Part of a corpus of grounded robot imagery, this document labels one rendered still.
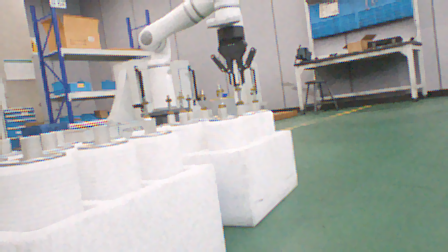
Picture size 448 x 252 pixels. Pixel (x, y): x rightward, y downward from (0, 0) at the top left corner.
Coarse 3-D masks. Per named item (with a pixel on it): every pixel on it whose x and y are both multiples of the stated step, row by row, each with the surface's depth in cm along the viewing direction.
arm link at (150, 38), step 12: (180, 12) 140; (192, 12) 139; (156, 24) 145; (168, 24) 143; (180, 24) 142; (192, 24) 143; (144, 36) 147; (156, 36) 145; (144, 48) 149; (156, 48) 149
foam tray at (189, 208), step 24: (192, 168) 70; (144, 192) 54; (168, 192) 59; (192, 192) 65; (216, 192) 72; (72, 216) 46; (96, 216) 46; (120, 216) 49; (144, 216) 53; (168, 216) 58; (192, 216) 64; (216, 216) 71; (0, 240) 40; (24, 240) 38; (48, 240) 40; (72, 240) 42; (96, 240) 45; (120, 240) 49; (144, 240) 53; (168, 240) 58; (192, 240) 63; (216, 240) 70
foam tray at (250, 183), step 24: (264, 144) 99; (288, 144) 117; (216, 168) 90; (240, 168) 87; (264, 168) 97; (288, 168) 115; (240, 192) 88; (264, 192) 95; (288, 192) 112; (240, 216) 89; (264, 216) 94
